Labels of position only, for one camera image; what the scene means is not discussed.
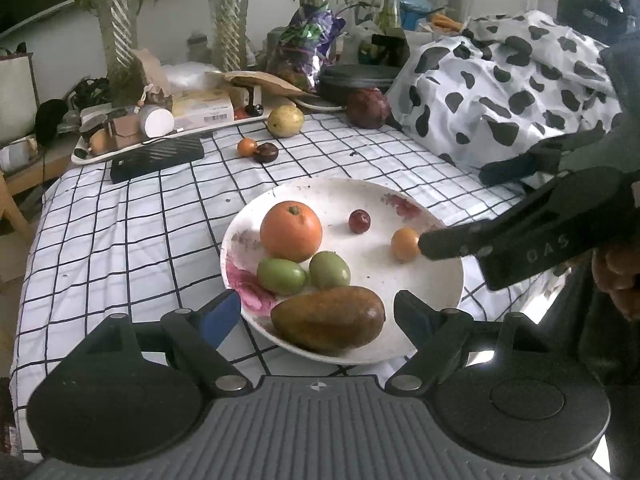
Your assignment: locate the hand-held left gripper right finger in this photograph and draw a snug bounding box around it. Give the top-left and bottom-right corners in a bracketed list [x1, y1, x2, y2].
[385, 290, 577, 393]

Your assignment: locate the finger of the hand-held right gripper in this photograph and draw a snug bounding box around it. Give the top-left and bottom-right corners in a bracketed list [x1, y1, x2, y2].
[417, 167, 640, 291]
[479, 130, 608, 187]

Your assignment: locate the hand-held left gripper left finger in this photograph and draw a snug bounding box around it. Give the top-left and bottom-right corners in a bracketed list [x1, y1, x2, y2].
[56, 289, 252, 393]

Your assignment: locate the green round fruit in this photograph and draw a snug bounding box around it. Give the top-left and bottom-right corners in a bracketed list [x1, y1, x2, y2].
[309, 251, 352, 290]
[257, 257, 307, 295]

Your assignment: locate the brown mango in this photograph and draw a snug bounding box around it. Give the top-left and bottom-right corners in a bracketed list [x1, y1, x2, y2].
[270, 286, 387, 353]

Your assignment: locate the small red tomato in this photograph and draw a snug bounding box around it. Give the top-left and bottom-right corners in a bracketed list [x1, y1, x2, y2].
[348, 209, 372, 235]

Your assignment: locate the large orange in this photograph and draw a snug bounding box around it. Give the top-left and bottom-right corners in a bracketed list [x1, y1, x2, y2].
[260, 200, 323, 263]

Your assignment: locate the white floral plate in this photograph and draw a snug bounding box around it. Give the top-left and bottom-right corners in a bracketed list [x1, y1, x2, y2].
[220, 176, 466, 366]

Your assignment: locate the person's right hand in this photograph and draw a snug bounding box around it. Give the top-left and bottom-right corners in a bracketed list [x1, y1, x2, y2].
[592, 247, 640, 321]

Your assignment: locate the cow print blanket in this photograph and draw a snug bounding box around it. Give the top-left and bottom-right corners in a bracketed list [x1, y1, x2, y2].
[387, 10, 626, 196]

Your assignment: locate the white checked cloth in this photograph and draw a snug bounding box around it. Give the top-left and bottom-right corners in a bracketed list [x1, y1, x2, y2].
[10, 112, 571, 466]

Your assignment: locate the dark red fruit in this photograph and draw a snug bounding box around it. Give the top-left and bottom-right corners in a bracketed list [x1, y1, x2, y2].
[346, 88, 392, 130]

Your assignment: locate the orange packet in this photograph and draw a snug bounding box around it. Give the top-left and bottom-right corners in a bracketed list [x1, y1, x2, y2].
[430, 12, 463, 31]

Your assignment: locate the small black box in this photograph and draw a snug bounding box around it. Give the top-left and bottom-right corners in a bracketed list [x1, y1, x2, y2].
[371, 34, 411, 67]

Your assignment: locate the black slatted box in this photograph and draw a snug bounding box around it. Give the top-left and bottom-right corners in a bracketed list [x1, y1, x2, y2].
[110, 136, 206, 184]

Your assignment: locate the blue plastic bag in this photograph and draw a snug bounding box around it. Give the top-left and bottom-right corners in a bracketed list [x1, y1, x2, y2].
[400, 0, 441, 31]

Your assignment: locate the small white dish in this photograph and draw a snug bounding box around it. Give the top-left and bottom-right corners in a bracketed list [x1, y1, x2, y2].
[295, 97, 348, 112]

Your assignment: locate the yellow mango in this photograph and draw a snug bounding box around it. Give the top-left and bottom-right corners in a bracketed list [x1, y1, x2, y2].
[267, 104, 306, 138]

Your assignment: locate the white cylinder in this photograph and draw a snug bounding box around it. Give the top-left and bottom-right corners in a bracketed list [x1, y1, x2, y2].
[139, 105, 175, 138]

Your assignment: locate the pale yellow box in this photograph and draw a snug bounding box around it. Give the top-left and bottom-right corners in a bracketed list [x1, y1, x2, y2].
[170, 89, 235, 131]

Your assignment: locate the white tray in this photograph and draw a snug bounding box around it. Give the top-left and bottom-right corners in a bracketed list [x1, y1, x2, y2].
[71, 105, 273, 165]

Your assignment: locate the brown block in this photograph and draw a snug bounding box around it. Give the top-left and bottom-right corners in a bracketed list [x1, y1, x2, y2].
[107, 115, 146, 150]

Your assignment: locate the purple snack bag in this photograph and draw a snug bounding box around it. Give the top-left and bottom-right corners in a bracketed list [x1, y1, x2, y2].
[267, 7, 347, 93]

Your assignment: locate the kraft paper envelope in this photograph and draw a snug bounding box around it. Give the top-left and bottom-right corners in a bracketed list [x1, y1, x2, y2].
[207, 71, 306, 98]

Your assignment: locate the clear plastic bag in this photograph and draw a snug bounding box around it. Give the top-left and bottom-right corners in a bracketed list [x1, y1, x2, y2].
[162, 62, 226, 93]

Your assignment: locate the brown paper bag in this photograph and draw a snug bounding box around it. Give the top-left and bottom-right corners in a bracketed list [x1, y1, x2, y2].
[131, 49, 173, 111]

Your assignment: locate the black cloth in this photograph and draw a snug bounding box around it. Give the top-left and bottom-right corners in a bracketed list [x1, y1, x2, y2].
[35, 99, 68, 148]

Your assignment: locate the braided trunk plant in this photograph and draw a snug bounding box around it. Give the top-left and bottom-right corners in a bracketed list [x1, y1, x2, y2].
[195, 0, 281, 72]
[32, 0, 173, 96]

